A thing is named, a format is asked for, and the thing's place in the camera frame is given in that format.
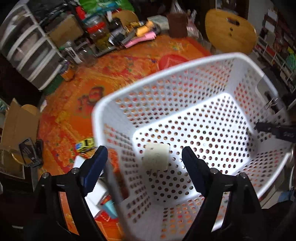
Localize large white charger cube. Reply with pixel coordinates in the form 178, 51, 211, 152
85, 179, 108, 218

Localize teal blue charger cube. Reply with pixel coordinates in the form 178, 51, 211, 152
101, 200, 118, 219

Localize white perforated plastic basket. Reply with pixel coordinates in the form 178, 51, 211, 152
92, 53, 292, 240

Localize white charger with prongs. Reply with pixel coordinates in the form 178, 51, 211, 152
142, 143, 170, 174

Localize small white charger cube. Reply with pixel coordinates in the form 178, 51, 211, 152
73, 156, 86, 168

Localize black phone stand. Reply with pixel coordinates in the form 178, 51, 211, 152
18, 138, 43, 168

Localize wooden chair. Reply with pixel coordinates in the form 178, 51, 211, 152
10, 149, 34, 167
205, 9, 257, 55

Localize yellow toy car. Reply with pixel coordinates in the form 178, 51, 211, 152
75, 137, 95, 153

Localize red floral tablecloth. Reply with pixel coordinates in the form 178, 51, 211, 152
38, 34, 210, 175

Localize white bookshelf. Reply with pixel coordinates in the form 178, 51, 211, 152
255, 6, 295, 93

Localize cardboard box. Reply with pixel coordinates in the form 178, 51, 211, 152
1, 99, 41, 151

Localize orange honey jar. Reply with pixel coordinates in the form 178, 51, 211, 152
60, 67, 76, 82

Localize brown ceramic mug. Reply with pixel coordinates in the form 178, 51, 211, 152
166, 13, 188, 38

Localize empty glass jar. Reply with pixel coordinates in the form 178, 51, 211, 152
77, 42, 96, 67

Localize white plastic drawer tower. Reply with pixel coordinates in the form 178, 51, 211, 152
1, 4, 62, 90

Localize glass pickle jar red lid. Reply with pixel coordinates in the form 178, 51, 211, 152
87, 22, 112, 52

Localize green shopping bag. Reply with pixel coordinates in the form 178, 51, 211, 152
78, 0, 134, 13

